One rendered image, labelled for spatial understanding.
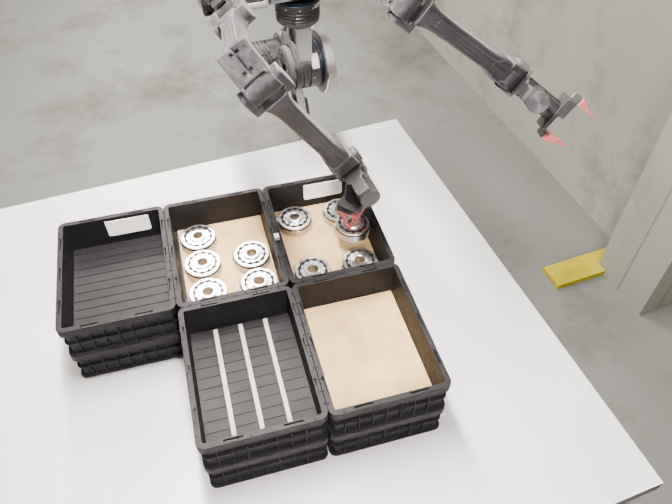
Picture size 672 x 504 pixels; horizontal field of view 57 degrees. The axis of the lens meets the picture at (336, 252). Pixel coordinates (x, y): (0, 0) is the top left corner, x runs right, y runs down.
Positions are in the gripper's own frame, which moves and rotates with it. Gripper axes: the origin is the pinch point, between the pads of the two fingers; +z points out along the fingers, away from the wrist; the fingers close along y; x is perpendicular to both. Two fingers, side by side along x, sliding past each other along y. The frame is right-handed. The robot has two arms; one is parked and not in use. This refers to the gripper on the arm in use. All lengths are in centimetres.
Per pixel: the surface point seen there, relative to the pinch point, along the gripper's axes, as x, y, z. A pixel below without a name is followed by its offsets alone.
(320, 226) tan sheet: 11.5, 1.5, 9.8
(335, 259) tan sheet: 0.8, -8.4, 9.7
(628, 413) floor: -105, 42, 88
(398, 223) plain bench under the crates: -5.3, 26.8, 21.8
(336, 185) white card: 12.9, 14.1, 3.1
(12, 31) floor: 334, 138, 100
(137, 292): 44, -46, 12
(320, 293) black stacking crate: -3.4, -25.4, 4.6
